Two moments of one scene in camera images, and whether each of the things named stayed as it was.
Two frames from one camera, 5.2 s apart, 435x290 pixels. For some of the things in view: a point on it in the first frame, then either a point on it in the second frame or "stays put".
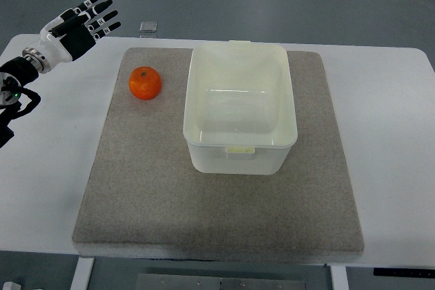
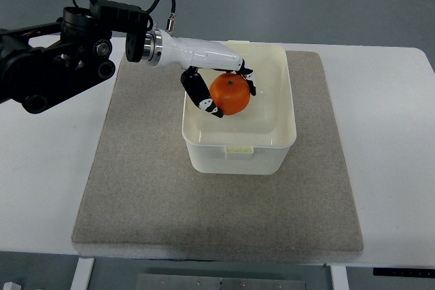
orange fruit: [145, 83] to [230, 93]
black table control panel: [404, 272] stays put
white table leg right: [339, 278] stays put
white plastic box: [239, 115] stays put
